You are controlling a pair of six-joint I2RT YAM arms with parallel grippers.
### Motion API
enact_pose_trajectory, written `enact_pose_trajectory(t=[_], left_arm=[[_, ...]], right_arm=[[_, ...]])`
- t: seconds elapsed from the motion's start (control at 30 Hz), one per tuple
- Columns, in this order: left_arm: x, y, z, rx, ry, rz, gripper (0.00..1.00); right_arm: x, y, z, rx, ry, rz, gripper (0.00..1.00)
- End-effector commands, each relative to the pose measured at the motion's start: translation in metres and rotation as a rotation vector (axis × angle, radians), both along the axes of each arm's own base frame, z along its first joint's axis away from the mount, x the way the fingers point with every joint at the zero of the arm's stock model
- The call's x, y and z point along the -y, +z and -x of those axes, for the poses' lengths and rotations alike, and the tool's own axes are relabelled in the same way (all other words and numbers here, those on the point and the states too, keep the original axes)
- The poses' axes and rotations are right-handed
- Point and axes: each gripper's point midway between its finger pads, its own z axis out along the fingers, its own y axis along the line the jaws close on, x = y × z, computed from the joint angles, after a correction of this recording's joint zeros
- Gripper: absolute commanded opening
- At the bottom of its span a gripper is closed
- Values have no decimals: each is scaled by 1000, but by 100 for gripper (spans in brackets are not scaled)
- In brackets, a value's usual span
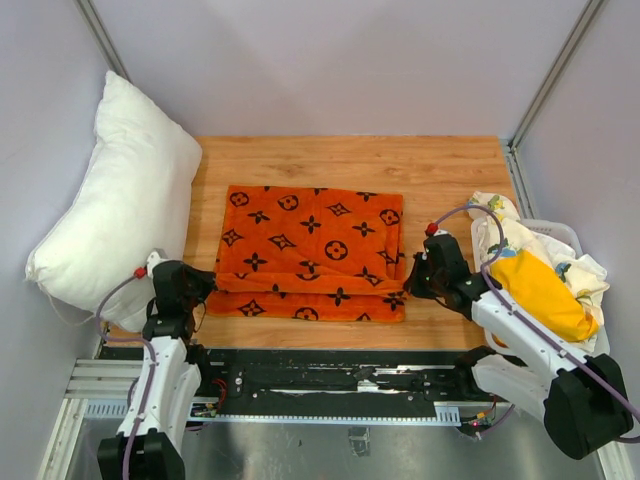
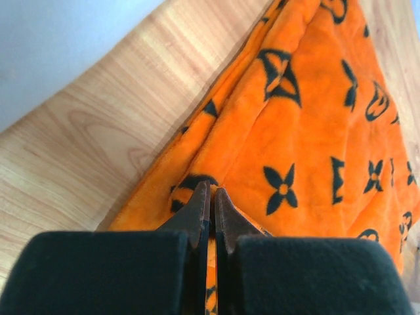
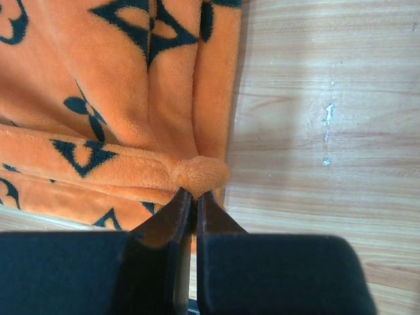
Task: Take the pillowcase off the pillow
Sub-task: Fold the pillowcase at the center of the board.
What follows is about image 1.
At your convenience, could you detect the white pillow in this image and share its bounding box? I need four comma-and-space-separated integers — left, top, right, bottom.
25, 71, 202, 332

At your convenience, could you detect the orange patterned pillowcase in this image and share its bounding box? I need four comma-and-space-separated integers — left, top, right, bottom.
207, 185, 406, 323

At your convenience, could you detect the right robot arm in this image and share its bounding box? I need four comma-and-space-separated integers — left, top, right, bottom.
405, 233, 639, 460

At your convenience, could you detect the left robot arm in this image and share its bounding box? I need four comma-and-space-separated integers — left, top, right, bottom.
95, 250, 216, 479

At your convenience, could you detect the yellow cloth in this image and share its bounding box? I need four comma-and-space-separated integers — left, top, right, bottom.
489, 251, 599, 342

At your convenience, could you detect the white plastic laundry basket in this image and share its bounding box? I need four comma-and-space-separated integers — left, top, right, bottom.
471, 218, 610, 356

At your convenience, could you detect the white cartoon print cloth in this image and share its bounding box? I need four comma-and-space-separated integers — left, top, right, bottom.
469, 191, 609, 327

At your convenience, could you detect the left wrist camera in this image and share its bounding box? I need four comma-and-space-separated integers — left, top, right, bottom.
145, 249, 168, 278

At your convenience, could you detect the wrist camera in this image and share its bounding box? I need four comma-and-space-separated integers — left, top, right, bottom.
425, 222, 450, 239
145, 249, 168, 278

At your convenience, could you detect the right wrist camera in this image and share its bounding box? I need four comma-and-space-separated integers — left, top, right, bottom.
425, 222, 450, 239

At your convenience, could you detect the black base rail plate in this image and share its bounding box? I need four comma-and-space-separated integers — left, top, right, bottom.
207, 348, 493, 413

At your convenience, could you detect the grey slotted cable duct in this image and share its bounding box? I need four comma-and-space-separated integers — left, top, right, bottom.
83, 401, 461, 426

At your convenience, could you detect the left aluminium frame post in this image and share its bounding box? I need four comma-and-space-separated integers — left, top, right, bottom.
73, 0, 129, 80

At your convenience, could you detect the aluminium frame post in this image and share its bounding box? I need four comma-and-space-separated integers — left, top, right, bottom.
507, 0, 608, 150
73, 0, 129, 80

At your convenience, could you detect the right aluminium frame post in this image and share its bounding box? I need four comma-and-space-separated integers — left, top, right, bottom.
507, 0, 608, 150

